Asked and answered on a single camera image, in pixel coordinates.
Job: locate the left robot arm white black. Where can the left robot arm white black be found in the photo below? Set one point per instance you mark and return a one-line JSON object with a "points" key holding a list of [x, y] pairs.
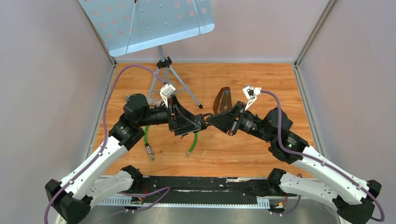
{"points": [[75, 195]]}

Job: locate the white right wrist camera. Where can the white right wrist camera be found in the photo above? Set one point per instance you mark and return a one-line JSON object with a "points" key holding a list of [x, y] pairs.
{"points": [[251, 94]]}

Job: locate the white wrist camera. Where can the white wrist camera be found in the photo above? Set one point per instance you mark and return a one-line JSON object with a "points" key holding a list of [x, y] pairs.
{"points": [[166, 91], [251, 94]]}

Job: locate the green cable lock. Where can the green cable lock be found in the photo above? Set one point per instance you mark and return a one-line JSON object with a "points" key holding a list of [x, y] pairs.
{"points": [[150, 152]]}

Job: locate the light blue music stand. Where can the light blue music stand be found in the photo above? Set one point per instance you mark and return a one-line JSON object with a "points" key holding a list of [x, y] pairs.
{"points": [[128, 26]]}

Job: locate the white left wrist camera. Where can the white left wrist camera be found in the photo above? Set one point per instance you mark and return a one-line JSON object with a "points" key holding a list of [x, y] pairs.
{"points": [[166, 91]]}

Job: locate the black padlock with keys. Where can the black padlock with keys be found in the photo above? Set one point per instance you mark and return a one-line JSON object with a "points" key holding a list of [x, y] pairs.
{"points": [[200, 121]]}

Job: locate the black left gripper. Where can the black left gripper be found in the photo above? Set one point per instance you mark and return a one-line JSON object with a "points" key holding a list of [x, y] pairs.
{"points": [[183, 122]]}

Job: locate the glittery silver microphone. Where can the glittery silver microphone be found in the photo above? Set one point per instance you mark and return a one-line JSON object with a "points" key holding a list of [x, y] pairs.
{"points": [[151, 101]]}

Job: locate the brown wooden metronome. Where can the brown wooden metronome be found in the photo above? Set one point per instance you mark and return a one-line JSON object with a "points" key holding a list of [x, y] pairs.
{"points": [[223, 101]]}

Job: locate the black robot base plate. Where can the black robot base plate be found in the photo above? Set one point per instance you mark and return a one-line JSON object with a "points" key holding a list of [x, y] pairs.
{"points": [[207, 190]]}

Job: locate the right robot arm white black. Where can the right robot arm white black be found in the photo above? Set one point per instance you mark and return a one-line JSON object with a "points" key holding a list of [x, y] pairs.
{"points": [[353, 199]]}

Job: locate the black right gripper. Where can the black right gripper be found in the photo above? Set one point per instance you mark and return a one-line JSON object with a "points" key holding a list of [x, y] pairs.
{"points": [[225, 122]]}

